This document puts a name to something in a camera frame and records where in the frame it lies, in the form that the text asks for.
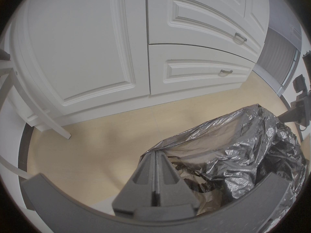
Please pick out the white chair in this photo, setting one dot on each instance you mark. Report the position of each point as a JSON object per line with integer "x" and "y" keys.
{"x": 43, "y": 115}

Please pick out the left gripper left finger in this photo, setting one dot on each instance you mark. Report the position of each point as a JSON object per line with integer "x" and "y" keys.
{"x": 142, "y": 178}

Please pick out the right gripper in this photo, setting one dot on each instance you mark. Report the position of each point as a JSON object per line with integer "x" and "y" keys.
{"x": 302, "y": 113}

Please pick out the black plastic bag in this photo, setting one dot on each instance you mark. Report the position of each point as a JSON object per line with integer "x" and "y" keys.
{"x": 243, "y": 159}

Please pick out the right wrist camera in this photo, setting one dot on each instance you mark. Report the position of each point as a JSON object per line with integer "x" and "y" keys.
{"x": 298, "y": 82}

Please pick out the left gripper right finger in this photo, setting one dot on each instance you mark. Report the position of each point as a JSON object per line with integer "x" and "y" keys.
{"x": 170, "y": 178}

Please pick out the white wardrobe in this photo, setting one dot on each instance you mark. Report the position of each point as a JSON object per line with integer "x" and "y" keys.
{"x": 97, "y": 45}

